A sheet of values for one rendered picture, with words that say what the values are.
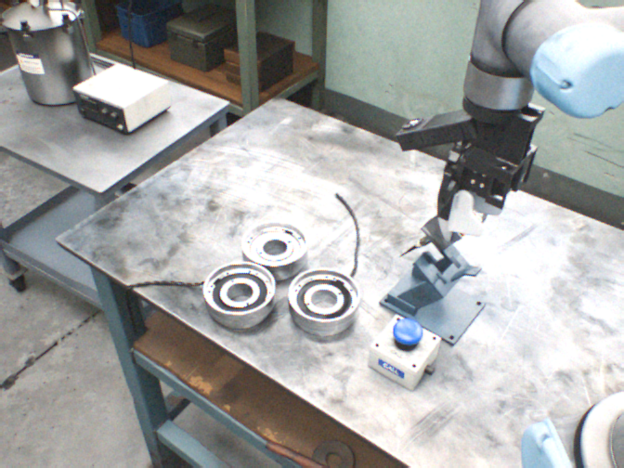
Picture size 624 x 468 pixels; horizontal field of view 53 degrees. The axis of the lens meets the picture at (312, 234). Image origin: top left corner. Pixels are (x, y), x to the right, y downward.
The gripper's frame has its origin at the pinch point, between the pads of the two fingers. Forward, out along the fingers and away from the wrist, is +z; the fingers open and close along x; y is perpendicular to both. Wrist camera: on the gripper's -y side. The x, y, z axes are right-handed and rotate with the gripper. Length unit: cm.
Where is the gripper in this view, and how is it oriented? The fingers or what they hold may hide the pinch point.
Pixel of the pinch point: (450, 225)
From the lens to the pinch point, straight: 85.4
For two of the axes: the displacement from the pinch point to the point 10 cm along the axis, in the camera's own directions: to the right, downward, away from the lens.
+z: -0.1, 7.5, 6.7
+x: 6.2, -5.2, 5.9
